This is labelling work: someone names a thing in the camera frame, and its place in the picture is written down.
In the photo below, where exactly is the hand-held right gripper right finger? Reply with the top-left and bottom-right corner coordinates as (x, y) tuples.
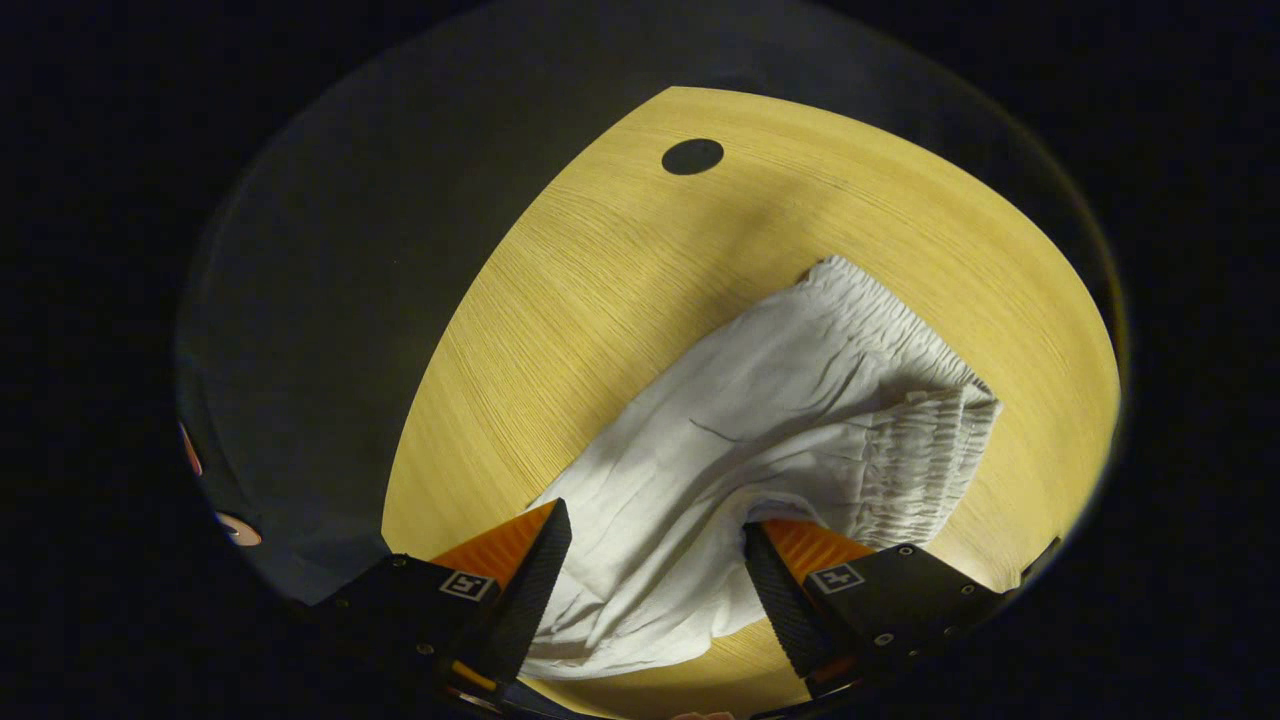
(742, 518), (1011, 701)

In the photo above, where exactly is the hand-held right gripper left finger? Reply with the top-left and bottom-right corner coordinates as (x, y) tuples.
(310, 498), (573, 701)

